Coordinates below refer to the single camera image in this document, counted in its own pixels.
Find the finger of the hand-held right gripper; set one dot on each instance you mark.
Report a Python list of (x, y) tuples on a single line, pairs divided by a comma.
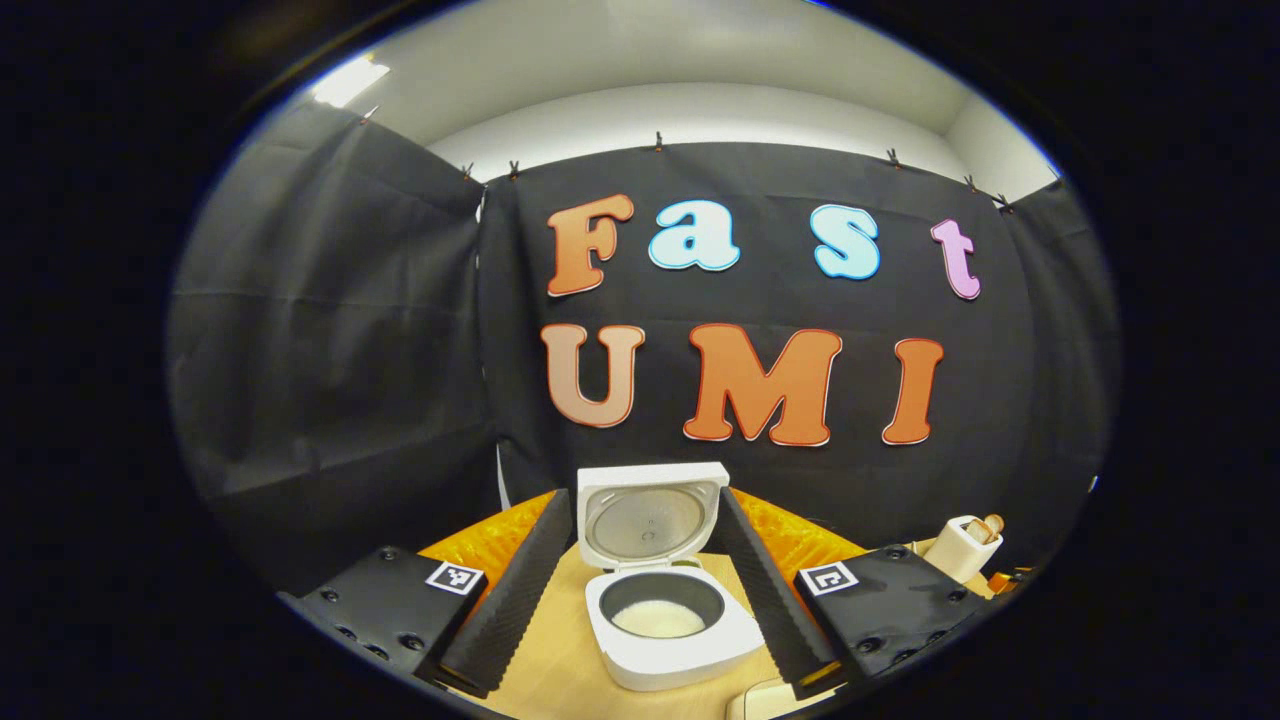
[(1003, 581)]

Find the white rice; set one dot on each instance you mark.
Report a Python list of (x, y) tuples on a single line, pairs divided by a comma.
[(658, 620)]

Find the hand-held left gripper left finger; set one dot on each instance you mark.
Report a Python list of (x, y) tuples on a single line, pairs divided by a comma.
[(525, 590)]

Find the black backdrop cloth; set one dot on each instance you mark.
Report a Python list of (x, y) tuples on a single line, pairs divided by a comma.
[(330, 350)]

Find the white rice cooker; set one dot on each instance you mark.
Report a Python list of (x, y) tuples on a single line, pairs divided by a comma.
[(680, 660)]

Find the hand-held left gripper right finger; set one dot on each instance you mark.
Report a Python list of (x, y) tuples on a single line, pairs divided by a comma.
[(760, 590)]

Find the white toaster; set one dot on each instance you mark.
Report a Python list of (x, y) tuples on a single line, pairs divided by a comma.
[(955, 555)]

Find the ceiling light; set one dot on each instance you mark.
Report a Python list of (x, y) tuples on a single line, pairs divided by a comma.
[(350, 82)]

